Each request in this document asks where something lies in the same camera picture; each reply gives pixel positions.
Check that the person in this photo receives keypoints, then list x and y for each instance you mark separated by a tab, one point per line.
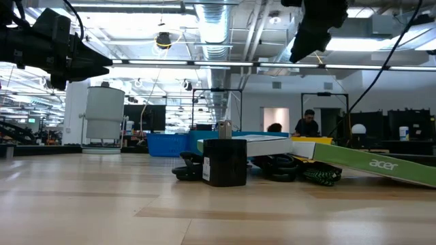
306	127
274	128

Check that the white tub container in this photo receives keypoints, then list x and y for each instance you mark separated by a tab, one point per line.
404	133

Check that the yellow slotted plastic basket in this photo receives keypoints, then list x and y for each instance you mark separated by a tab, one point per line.
311	140

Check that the silver ribbed ventilation duct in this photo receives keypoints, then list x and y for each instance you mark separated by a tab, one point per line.
214	30

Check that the white ceiling dome sensor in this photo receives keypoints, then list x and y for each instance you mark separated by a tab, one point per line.
274	19

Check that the grey wall vent grille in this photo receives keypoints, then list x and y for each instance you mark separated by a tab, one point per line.
328	86
277	85

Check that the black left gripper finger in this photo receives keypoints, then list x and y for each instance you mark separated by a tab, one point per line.
88	56
88	72

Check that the black cabinet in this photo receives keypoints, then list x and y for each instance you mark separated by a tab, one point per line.
373	122
415	122

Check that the black monitor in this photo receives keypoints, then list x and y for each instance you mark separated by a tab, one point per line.
153	117

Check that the black power adapter block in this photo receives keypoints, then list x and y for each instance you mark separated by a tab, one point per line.
226	163

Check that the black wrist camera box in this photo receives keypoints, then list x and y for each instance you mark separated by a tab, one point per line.
291	2
59	82

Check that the white globe lamp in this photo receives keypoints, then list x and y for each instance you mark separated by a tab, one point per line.
358	129

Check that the long ceiling light strip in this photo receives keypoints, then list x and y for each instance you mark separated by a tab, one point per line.
221	63

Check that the small white container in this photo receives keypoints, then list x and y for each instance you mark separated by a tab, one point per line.
129	127

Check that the green white acer box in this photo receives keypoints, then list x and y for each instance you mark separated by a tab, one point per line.
374	165

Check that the teal plastic bin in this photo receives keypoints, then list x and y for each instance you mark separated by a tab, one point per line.
192	143

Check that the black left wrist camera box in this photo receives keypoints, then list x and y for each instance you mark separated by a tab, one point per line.
59	82

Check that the black stair railing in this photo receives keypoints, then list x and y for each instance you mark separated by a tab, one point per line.
20	134

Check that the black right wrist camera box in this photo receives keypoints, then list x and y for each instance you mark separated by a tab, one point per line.
291	2

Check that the blue slotted plastic basket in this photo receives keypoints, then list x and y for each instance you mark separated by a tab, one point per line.
167	144

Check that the white cylindrical tank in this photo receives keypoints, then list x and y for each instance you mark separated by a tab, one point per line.
104	109

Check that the black metal frame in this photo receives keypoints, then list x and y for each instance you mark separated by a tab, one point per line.
218	90
323	94

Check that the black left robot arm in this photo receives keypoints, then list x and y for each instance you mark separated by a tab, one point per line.
20	47

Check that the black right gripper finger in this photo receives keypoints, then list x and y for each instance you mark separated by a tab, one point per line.
298	37
315	39

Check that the white flat cardboard box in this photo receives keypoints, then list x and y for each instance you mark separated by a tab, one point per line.
269	147

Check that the silver slanted ventilation duct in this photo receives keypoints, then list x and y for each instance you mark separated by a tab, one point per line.
285	47

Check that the green exit sign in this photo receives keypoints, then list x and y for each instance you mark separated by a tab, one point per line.
31	120

